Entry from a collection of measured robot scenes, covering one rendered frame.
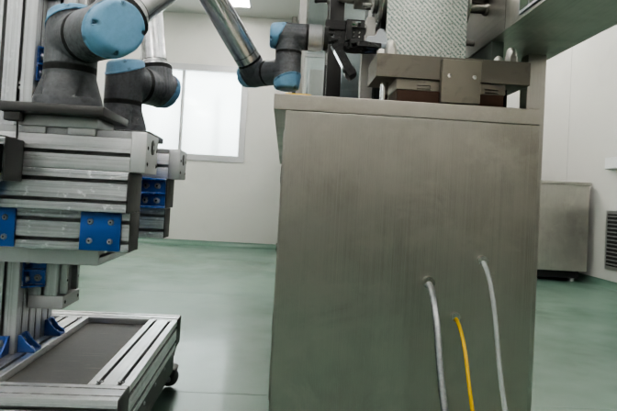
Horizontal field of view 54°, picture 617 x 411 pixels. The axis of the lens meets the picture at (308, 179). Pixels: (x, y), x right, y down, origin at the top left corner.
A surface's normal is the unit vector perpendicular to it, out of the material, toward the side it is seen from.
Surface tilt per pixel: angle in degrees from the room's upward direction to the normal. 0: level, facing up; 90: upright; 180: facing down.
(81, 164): 90
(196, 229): 90
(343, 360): 90
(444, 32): 90
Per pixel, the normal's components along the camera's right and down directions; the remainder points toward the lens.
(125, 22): 0.68, 0.11
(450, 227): 0.04, -0.03
